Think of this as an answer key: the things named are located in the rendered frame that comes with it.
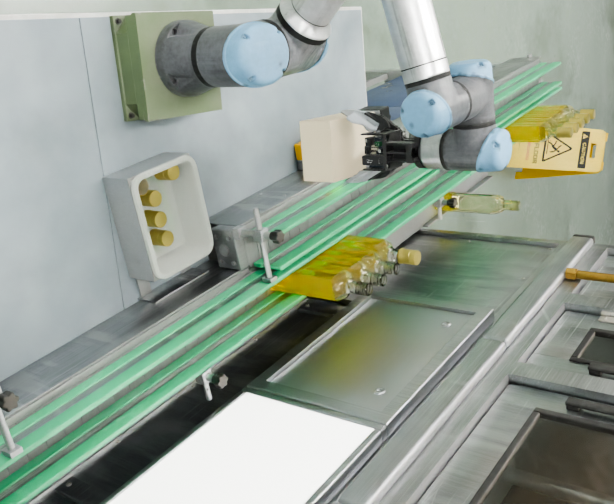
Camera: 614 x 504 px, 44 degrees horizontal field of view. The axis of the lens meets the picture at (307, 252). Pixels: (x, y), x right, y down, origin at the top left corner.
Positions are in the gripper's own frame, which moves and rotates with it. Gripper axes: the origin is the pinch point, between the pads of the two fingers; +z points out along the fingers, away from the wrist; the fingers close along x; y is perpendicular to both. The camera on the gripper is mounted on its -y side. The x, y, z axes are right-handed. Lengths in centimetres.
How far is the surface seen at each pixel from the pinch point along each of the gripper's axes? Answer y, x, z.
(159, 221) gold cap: 27.0, 11.9, 28.8
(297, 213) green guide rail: -4.2, 16.3, 17.7
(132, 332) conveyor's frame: 41, 30, 24
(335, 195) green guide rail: -15.7, 14.3, 15.2
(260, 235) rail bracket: 13.4, 16.9, 13.7
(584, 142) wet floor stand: -340, 49, 63
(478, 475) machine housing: 24, 51, -39
